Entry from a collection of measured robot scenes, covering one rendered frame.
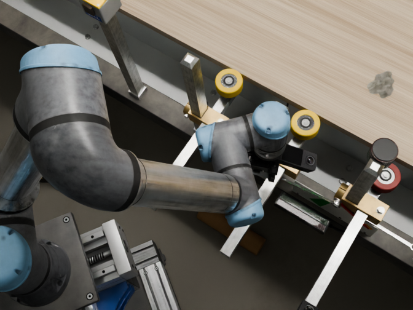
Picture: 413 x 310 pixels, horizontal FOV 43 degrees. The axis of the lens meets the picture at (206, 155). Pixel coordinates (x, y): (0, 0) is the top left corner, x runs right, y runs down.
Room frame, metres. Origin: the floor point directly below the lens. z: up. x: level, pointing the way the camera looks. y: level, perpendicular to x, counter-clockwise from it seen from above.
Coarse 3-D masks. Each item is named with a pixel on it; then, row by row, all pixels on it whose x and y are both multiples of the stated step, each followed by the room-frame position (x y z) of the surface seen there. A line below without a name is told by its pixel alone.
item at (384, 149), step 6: (384, 138) 0.38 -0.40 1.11; (378, 144) 0.37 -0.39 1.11; (384, 144) 0.36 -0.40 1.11; (390, 144) 0.36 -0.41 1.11; (372, 150) 0.36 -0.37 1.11; (378, 150) 0.35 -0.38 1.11; (384, 150) 0.35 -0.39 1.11; (390, 150) 0.35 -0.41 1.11; (396, 150) 0.34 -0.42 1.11; (378, 156) 0.34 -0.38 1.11; (384, 156) 0.34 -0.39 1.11; (390, 156) 0.33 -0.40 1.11
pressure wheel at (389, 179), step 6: (390, 168) 0.36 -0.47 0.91; (396, 168) 0.36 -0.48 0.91; (384, 174) 0.35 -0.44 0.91; (390, 174) 0.35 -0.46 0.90; (396, 174) 0.34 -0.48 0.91; (378, 180) 0.34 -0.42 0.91; (384, 180) 0.33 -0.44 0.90; (390, 180) 0.33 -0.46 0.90; (396, 180) 0.33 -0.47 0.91; (372, 186) 0.33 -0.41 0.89; (378, 186) 0.32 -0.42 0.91; (384, 186) 0.32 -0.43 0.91; (390, 186) 0.31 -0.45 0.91; (396, 186) 0.31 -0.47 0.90; (378, 192) 0.31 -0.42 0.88; (384, 192) 0.31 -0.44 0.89
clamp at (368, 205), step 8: (344, 184) 0.36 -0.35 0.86; (336, 192) 0.34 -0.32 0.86; (344, 192) 0.33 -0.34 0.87; (344, 200) 0.31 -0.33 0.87; (368, 200) 0.30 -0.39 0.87; (376, 200) 0.29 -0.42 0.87; (352, 208) 0.29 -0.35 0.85; (360, 208) 0.28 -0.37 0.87; (368, 208) 0.28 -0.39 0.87; (376, 208) 0.27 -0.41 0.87; (384, 208) 0.27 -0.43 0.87; (368, 216) 0.26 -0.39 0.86; (376, 216) 0.25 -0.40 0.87; (376, 224) 0.24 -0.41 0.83
